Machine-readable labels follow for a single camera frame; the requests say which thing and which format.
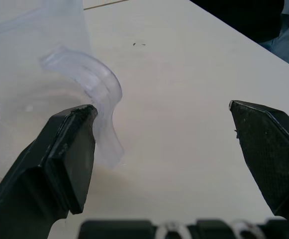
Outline clear plastic measuring cup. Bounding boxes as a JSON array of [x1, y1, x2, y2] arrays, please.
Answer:
[[0, 0, 124, 175]]

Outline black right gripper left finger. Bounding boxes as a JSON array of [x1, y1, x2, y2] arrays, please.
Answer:
[[0, 104, 99, 239]]

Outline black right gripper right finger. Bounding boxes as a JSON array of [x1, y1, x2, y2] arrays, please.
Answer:
[[228, 100, 289, 223]]

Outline seated person in jeans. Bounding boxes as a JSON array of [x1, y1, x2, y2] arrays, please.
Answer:
[[189, 0, 289, 73]]

